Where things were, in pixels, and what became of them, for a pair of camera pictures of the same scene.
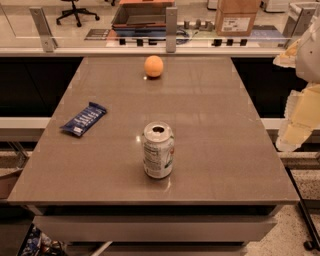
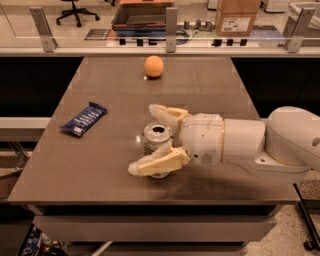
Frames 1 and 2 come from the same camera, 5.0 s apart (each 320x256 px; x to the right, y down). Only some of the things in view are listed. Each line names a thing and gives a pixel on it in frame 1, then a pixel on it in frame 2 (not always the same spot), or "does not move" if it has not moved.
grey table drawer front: (157, 228) does not move
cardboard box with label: (235, 18) does not move
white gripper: (310, 56) to (203, 138)
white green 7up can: (158, 144) does not move
